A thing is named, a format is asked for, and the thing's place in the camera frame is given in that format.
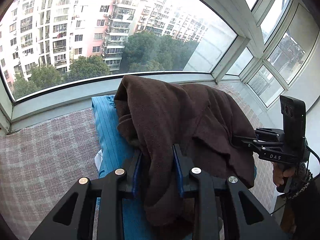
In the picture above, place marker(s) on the person's right hand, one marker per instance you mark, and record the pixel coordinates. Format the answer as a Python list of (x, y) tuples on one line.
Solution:
[(279, 174)]

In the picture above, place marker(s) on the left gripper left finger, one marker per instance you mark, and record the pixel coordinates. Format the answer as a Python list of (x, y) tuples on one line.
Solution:
[(93, 206)]

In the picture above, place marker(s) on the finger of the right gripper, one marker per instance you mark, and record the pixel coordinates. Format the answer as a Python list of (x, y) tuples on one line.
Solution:
[(269, 134), (253, 144)]

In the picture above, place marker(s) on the brown fleece garment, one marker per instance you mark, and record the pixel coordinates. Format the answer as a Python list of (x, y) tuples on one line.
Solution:
[(154, 115)]

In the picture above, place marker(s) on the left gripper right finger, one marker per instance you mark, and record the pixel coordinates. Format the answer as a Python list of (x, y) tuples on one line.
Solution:
[(222, 204)]

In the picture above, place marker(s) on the person's right forearm black sleeve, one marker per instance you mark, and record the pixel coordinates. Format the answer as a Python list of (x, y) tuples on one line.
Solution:
[(303, 199)]

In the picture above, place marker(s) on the folded teal garment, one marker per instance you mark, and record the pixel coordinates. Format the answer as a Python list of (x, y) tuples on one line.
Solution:
[(116, 150)]

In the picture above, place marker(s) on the pink plaid table cloth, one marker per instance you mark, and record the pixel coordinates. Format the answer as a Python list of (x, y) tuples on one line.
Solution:
[(39, 163)]

